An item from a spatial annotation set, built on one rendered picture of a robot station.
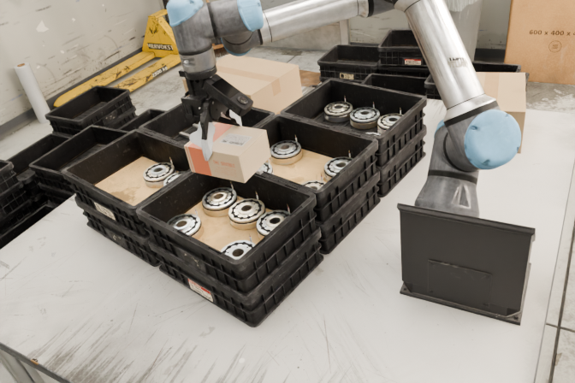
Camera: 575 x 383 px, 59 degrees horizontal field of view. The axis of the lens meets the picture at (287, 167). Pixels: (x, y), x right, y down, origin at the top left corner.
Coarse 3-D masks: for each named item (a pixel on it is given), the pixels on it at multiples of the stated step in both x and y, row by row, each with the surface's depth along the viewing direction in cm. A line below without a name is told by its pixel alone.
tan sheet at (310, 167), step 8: (304, 152) 168; (312, 152) 167; (304, 160) 164; (312, 160) 163; (320, 160) 163; (328, 160) 162; (280, 168) 162; (288, 168) 161; (296, 168) 161; (304, 168) 160; (312, 168) 159; (320, 168) 159; (280, 176) 158; (288, 176) 158; (296, 176) 157; (304, 176) 156; (312, 176) 156; (320, 176) 155
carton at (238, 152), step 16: (224, 128) 126; (240, 128) 125; (256, 128) 124; (192, 144) 122; (224, 144) 119; (240, 144) 118; (256, 144) 120; (192, 160) 123; (224, 160) 117; (240, 160) 115; (256, 160) 121; (224, 176) 121; (240, 176) 118
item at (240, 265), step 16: (256, 176) 142; (160, 192) 142; (304, 192) 132; (144, 208) 138; (304, 208) 127; (160, 224) 130; (288, 224) 124; (192, 240) 123; (272, 240) 121; (208, 256) 121; (224, 256) 116; (256, 256) 118
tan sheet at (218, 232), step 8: (192, 208) 151; (200, 208) 151; (200, 216) 147; (208, 216) 147; (224, 216) 145; (208, 224) 144; (216, 224) 143; (224, 224) 143; (208, 232) 141; (216, 232) 140; (224, 232) 140; (232, 232) 139; (240, 232) 139; (248, 232) 138; (256, 232) 138; (200, 240) 138; (208, 240) 138; (216, 240) 137; (224, 240) 137; (232, 240) 136; (248, 240) 135; (256, 240) 135; (216, 248) 135
